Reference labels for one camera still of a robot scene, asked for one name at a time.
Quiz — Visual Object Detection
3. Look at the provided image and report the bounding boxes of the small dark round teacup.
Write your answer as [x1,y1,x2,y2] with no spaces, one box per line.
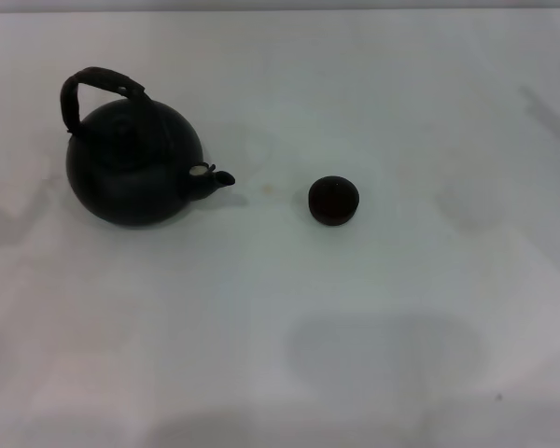
[307,175,361,228]

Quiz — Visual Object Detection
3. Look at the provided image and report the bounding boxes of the black round teapot with handle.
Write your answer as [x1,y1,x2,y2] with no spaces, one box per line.
[59,66,238,230]

